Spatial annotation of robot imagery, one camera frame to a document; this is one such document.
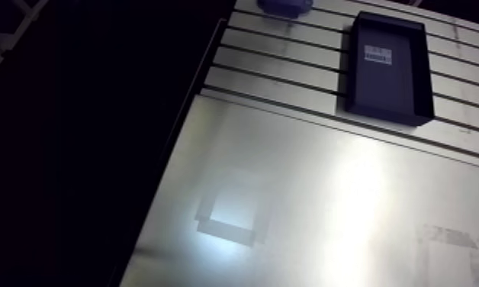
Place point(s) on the dark blue-grey housing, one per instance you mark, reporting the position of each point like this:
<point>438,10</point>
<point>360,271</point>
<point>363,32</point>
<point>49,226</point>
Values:
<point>284,7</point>

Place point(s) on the dark blue-grey tray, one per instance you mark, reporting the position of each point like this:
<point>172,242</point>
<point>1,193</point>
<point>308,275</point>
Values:
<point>387,86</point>

